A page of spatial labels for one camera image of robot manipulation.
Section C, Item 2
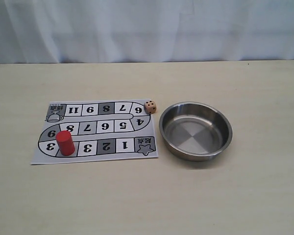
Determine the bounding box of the wooden die with black pips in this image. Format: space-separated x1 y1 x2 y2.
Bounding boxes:
144 100 157 115

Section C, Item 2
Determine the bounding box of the red cylinder game piece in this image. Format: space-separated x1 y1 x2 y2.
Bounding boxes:
55 130 75 156

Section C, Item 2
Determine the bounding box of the grey numbered game board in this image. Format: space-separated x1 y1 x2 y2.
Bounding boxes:
31 99 158 165

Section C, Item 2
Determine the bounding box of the stainless steel round bowl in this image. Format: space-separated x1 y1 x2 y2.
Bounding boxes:
159 101 233 162

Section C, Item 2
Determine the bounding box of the white curtain backdrop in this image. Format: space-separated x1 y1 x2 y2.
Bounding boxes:
0 0 294 64

